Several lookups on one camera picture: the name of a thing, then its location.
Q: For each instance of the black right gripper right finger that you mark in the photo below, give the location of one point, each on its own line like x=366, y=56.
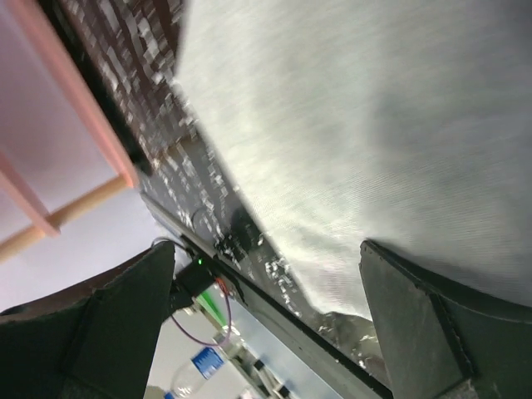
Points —
x=440, y=338

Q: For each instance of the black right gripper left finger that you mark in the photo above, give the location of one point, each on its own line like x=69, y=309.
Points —
x=95, y=339

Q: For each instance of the grey t shirt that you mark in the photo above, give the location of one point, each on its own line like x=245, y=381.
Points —
x=406, y=122

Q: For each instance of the pink tiered wooden shelf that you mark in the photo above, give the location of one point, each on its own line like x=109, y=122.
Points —
x=60, y=158

